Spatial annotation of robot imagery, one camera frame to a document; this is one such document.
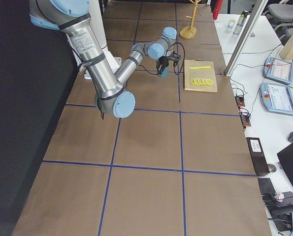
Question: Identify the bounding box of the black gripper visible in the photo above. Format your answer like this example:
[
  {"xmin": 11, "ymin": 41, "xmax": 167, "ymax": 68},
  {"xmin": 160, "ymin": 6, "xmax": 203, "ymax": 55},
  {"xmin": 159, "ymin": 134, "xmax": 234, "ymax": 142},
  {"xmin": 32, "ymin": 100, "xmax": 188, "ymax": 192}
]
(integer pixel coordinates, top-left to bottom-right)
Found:
[{"xmin": 157, "ymin": 56, "xmax": 169, "ymax": 74}]

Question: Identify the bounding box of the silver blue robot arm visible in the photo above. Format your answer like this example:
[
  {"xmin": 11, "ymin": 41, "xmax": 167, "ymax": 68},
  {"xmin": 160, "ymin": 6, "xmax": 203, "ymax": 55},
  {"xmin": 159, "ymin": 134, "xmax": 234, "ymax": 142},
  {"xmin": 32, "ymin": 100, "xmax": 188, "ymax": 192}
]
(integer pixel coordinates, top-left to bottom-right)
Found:
[{"xmin": 29, "ymin": 0, "xmax": 180, "ymax": 118}]

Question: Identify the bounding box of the wooden cup storage rack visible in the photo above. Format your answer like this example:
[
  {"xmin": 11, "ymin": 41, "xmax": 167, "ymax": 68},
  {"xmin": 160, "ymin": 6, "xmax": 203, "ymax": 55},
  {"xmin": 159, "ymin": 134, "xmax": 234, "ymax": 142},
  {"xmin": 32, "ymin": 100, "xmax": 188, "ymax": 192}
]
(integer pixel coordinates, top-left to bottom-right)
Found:
[{"xmin": 179, "ymin": 0, "xmax": 200, "ymax": 39}]

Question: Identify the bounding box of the white paper cup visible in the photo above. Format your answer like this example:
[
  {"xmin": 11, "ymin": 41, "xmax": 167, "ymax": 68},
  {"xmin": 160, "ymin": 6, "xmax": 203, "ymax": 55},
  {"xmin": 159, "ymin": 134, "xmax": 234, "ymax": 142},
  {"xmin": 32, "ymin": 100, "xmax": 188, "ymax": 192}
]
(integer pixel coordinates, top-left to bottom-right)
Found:
[{"xmin": 227, "ymin": 19, "xmax": 236, "ymax": 32}]

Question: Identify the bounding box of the yellow plastic knife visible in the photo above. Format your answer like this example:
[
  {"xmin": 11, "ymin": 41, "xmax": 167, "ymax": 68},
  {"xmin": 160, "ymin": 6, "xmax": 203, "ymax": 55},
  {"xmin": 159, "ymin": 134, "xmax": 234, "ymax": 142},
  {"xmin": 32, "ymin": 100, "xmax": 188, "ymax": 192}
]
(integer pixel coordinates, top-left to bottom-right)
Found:
[{"xmin": 189, "ymin": 66, "xmax": 211, "ymax": 70}]

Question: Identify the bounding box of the orange black connector block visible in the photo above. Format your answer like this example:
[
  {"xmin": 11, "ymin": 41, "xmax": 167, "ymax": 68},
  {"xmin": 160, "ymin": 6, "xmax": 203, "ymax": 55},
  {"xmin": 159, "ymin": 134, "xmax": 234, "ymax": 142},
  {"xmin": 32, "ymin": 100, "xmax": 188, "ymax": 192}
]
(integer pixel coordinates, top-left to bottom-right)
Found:
[{"xmin": 235, "ymin": 95, "xmax": 245, "ymax": 108}]

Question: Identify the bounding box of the clear water bottle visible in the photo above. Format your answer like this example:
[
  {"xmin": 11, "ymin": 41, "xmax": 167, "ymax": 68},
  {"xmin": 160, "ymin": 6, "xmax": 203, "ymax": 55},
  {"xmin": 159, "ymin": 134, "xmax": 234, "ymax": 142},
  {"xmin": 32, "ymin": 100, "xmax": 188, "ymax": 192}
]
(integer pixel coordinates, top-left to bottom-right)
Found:
[{"xmin": 233, "ymin": 10, "xmax": 249, "ymax": 35}]

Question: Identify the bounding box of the near teach pendant tablet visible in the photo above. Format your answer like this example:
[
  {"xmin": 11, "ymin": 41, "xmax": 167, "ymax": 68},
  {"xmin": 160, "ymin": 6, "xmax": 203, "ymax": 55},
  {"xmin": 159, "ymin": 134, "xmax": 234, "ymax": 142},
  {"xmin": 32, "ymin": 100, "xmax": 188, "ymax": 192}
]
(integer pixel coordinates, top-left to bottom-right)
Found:
[{"xmin": 260, "ymin": 83, "xmax": 293, "ymax": 116}]

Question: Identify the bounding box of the teach pendant tablet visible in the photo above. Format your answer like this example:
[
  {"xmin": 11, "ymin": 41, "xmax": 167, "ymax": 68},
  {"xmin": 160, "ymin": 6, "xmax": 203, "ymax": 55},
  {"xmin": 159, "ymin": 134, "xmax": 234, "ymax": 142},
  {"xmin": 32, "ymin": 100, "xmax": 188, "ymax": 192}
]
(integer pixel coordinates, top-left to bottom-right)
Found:
[
  {"xmin": 260, "ymin": 83, "xmax": 293, "ymax": 116},
  {"xmin": 263, "ymin": 57, "xmax": 293, "ymax": 85}
]

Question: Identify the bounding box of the far teach pendant tablet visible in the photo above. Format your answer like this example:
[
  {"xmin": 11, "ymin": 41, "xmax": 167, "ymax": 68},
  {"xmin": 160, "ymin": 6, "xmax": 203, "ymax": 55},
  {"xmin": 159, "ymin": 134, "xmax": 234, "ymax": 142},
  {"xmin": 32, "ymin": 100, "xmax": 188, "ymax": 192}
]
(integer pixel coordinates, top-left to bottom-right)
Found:
[{"xmin": 263, "ymin": 57, "xmax": 293, "ymax": 85}]

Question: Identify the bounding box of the black box with label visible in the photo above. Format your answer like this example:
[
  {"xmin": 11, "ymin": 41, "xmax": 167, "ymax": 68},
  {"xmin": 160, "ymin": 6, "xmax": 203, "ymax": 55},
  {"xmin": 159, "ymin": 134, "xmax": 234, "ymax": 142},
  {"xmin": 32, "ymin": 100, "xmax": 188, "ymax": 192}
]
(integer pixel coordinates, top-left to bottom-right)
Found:
[{"xmin": 246, "ymin": 137, "xmax": 270, "ymax": 177}]

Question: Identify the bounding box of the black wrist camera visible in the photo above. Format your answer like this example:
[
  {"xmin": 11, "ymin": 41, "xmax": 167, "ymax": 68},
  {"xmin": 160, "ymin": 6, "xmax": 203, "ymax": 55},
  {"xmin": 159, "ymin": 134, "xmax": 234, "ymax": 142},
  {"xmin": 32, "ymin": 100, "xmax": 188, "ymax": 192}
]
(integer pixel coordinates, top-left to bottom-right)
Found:
[{"xmin": 170, "ymin": 52, "xmax": 181, "ymax": 66}]

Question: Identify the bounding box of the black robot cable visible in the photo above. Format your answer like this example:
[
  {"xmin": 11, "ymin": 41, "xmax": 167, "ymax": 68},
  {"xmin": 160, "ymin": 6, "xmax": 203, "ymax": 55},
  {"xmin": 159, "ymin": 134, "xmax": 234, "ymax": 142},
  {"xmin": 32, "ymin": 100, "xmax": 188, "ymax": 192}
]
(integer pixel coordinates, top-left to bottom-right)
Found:
[{"xmin": 137, "ymin": 42, "xmax": 186, "ymax": 76}]

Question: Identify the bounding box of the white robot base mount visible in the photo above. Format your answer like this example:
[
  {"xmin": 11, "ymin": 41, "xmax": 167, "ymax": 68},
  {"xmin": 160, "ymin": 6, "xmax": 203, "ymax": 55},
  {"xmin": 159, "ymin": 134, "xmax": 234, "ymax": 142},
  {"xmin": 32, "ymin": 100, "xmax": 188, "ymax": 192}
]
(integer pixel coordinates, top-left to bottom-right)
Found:
[{"xmin": 66, "ymin": 0, "xmax": 123, "ymax": 80}]

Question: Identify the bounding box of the aluminium frame post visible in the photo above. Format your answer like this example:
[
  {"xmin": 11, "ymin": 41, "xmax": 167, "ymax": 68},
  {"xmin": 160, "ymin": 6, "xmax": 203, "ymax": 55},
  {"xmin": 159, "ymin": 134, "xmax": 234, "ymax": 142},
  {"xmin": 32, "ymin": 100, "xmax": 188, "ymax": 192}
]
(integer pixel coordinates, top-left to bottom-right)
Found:
[{"xmin": 224, "ymin": 0, "xmax": 268, "ymax": 77}]

